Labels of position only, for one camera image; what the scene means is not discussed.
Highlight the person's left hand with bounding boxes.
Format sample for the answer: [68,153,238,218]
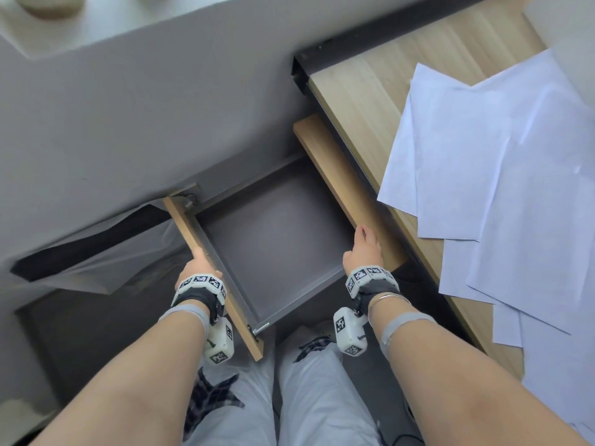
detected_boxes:
[175,246,223,289]

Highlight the person's right hand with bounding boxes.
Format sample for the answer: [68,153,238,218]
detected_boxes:
[342,225,385,276]

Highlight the wooden drawer with grey interior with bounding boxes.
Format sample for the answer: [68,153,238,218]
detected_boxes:
[163,113,410,363]

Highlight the person's left forearm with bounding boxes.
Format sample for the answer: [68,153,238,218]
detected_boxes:
[29,304,212,446]

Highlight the grey forearm band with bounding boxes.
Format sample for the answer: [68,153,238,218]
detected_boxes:
[378,312,439,361]
[158,304,211,340]

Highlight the person's right forearm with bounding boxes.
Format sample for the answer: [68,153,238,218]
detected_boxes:
[369,293,592,446]

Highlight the translucent plastic bin liner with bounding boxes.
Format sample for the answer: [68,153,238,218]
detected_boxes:
[11,199,197,296]

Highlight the pile of white paper sheets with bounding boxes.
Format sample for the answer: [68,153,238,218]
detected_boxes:
[377,48,595,444]

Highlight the white trousers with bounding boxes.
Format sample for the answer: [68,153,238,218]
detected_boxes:
[183,324,387,446]

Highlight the white window sill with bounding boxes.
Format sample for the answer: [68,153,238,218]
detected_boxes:
[0,0,249,60]

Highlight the beige round object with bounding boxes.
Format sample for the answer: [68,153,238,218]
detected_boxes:
[11,0,87,20]

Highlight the left wrist camera with markers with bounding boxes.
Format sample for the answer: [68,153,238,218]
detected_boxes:
[170,273,236,366]

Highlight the wrist camera with markers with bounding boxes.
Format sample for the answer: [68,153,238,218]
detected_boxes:
[170,273,236,366]
[333,265,402,357]

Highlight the right wrist camera with markers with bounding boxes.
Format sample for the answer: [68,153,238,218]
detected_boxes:
[333,265,402,357]

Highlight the silver bracelet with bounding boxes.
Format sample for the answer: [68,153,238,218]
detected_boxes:
[369,292,406,317]

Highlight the wooden desk with black frame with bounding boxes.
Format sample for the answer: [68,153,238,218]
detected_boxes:
[292,0,595,382]

